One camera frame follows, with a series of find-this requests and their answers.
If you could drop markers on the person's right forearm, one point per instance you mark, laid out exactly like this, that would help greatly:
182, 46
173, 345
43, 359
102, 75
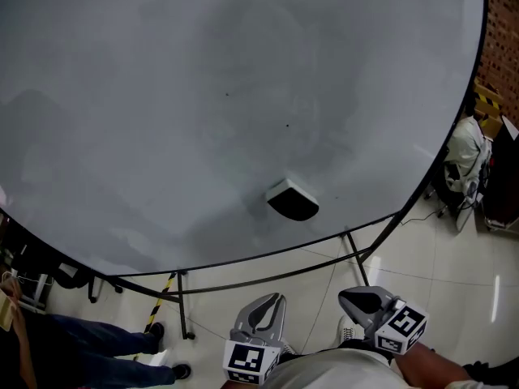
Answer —
430, 367

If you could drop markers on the large white whiteboard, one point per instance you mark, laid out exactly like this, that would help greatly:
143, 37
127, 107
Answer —
162, 95

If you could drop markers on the person's white shirt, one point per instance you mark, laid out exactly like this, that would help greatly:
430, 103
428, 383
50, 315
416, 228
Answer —
332, 371

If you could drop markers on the yellow black striped floor tape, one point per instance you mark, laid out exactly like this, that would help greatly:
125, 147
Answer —
156, 308

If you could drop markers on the black cabinet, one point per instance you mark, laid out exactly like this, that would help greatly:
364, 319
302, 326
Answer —
503, 176

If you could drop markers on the person's white shoe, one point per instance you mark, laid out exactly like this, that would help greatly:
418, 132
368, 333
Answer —
349, 330
288, 347

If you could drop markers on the person's left white shoe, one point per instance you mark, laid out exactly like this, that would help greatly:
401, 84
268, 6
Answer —
288, 347

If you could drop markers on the person's right white shoe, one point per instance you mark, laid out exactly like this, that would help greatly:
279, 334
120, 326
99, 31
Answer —
349, 330

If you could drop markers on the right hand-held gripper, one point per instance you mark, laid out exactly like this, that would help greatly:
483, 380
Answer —
401, 326

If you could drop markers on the black office chair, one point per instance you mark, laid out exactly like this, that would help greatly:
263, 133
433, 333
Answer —
462, 213

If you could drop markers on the white and black whiteboard eraser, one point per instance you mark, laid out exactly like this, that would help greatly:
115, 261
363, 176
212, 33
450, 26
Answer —
292, 207

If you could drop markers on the yellow black striped boxes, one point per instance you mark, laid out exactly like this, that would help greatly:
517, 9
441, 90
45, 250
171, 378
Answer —
486, 103

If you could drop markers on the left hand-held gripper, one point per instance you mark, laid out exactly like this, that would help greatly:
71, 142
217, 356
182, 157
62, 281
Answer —
247, 359

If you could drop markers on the white jacket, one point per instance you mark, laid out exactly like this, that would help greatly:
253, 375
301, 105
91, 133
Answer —
466, 144

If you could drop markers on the white metal rack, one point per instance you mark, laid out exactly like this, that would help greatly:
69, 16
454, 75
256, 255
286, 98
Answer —
38, 294

